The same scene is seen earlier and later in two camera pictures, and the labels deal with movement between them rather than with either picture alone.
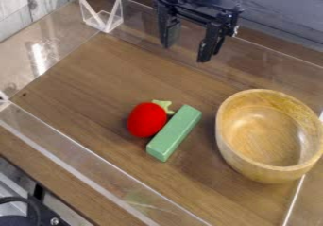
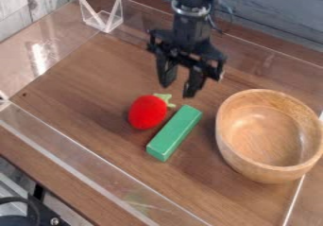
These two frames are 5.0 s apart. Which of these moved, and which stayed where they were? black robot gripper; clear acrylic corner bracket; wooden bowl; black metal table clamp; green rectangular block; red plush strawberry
Moved: black robot gripper; red plush strawberry
Stayed: clear acrylic corner bracket; green rectangular block; black metal table clamp; wooden bowl
